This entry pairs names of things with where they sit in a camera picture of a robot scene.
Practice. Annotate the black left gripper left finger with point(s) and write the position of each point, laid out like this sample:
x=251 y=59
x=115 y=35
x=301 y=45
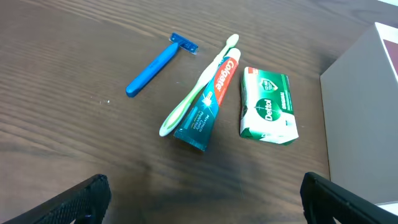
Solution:
x=86 y=202

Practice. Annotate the white box with brown interior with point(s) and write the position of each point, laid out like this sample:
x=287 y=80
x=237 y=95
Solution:
x=359 y=94

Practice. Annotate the Colgate toothpaste tube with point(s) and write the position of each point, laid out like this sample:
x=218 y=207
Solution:
x=197 y=127

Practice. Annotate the blue disposable razor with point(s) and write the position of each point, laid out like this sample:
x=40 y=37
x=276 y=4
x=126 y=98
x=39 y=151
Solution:
x=177 y=42

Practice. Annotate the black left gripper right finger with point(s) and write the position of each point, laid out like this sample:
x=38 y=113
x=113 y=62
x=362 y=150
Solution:
x=325 y=202

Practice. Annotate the green white toothbrush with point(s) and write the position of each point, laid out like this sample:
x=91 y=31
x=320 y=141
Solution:
x=179 y=111

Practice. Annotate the green Dettol soap bar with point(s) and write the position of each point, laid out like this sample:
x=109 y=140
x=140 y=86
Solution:
x=267 y=112

